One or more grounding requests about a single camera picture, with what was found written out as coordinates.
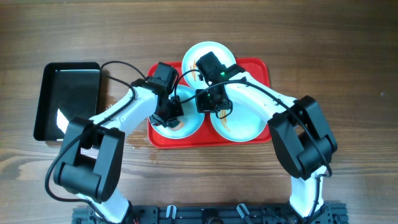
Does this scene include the green and yellow sponge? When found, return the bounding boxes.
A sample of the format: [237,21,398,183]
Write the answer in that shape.
[167,119,184,131]

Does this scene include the white plate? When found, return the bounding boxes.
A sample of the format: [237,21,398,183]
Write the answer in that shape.
[182,41,236,90]
[150,85,205,139]
[210,103,266,142]

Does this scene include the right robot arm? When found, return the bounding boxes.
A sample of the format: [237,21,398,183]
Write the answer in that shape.
[195,71,338,223]

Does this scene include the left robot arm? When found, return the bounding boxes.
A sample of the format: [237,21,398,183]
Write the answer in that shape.
[45,85,182,223]

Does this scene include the red plastic tray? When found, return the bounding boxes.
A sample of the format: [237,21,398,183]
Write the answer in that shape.
[147,57,273,150]

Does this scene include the black rectangular water tub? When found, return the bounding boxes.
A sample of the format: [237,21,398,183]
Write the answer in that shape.
[33,62,101,141]

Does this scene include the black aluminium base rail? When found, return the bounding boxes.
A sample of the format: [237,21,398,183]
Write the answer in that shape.
[72,202,349,224]

